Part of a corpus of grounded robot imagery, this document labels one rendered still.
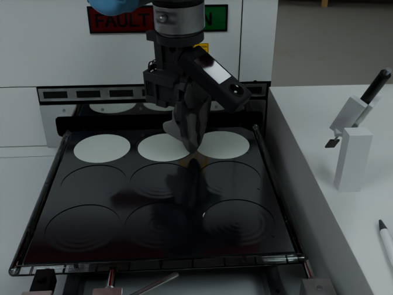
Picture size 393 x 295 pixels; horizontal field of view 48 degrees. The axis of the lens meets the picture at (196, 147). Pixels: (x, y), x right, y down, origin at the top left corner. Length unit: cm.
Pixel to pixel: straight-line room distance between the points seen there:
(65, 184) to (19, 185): 18
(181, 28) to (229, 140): 26
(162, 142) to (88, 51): 22
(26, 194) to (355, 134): 58
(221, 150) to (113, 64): 26
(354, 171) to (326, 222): 7
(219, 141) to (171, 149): 9
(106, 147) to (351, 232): 46
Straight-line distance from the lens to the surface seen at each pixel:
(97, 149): 81
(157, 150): 79
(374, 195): 62
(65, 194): 71
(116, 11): 54
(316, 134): 73
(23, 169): 95
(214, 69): 67
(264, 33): 86
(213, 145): 81
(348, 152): 58
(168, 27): 65
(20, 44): 89
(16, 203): 86
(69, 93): 90
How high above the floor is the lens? 131
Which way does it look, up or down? 31 degrees down
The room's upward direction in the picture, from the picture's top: straight up
